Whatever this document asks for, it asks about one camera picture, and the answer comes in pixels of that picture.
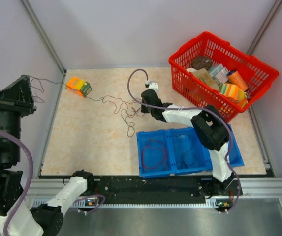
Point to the small green box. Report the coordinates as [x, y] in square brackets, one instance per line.
[85, 89]

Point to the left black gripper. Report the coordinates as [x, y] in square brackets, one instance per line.
[16, 96]

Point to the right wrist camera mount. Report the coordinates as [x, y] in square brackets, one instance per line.
[152, 85]

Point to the striped colourful sponge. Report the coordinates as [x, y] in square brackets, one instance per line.
[234, 94]

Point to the left aluminium corner post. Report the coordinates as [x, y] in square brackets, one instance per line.
[43, 35]

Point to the red plastic shopping basket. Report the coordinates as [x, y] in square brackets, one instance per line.
[257, 75]

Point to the blue three-compartment plastic tray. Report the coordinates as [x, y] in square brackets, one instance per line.
[168, 152]

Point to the brown cardboard box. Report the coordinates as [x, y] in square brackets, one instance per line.
[204, 76]

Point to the pale blue packet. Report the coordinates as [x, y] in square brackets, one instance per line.
[219, 74]

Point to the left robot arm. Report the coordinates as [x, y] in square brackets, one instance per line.
[16, 218]

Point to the brown round lid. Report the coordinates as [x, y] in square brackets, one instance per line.
[200, 62]

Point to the right aluminium corner post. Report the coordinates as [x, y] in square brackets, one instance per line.
[266, 23]

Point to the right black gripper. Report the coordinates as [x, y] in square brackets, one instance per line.
[143, 109]

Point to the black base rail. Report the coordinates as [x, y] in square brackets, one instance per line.
[165, 190]

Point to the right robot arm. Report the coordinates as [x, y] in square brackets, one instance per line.
[211, 129]

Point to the aluminium corner post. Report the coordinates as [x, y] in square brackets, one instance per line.
[43, 35]
[266, 23]

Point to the orange striped sponge block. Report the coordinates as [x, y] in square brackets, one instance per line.
[74, 85]

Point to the orange cylindrical can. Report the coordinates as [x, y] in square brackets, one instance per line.
[236, 79]

